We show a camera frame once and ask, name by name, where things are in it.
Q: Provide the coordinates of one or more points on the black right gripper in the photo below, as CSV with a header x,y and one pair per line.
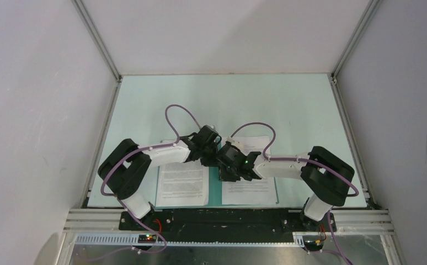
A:
x,y
225,176

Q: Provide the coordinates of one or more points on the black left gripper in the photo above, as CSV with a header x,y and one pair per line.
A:
x,y
214,161

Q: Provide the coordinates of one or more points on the teal file folder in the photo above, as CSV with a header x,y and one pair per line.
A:
x,y
215,189

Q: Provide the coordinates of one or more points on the printed paper sheet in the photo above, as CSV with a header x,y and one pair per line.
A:
x,y
182,185
256,192

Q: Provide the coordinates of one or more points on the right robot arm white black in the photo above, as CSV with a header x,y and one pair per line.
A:
x,y
327,176

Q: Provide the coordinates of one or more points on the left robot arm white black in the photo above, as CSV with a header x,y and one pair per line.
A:
x,y
124,170

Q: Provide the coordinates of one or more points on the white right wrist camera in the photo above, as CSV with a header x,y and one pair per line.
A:
x,y
235,143

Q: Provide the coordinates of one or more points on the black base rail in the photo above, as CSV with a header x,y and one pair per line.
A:
x,y
226,225

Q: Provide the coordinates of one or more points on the white slotted cable duct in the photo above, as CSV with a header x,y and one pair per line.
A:
x,y
136,240

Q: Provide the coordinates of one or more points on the aluminium frame post left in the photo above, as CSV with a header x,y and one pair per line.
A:
x,y
94,33

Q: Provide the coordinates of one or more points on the aluminium frame post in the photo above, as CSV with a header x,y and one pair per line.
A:
x,y
362,25
94,33

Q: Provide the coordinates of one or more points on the aluminium frame post right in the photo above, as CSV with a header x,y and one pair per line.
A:
x,y
362,25

